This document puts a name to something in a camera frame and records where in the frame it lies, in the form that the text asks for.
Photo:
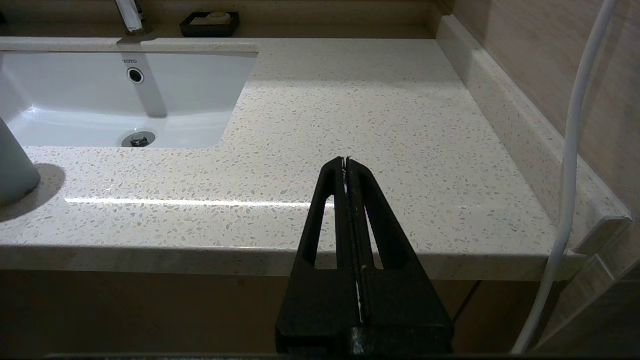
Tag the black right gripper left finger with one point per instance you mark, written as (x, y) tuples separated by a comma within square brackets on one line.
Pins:
[(305, 310)]

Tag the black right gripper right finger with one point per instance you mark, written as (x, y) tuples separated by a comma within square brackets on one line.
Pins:
[(400, 310)]

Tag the grey cup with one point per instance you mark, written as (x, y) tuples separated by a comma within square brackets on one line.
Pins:
[(13, 172)]

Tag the wooden vanity cabinet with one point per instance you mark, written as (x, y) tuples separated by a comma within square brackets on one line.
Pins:
[(150, 310)]

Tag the chrome sink drain stopper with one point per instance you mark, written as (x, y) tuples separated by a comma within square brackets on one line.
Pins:
[(138, 139)]

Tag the black soap dish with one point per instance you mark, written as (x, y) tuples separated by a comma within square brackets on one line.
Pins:
[(209, 31)]

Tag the round beige soap bar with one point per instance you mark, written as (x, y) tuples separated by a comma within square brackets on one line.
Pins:
[(214, 19)]

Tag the white ceramic sink basin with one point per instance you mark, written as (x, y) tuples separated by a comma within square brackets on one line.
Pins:
[(75, 107)]

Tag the chrome faucet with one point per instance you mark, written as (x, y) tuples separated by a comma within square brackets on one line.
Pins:
[(129, 16)]

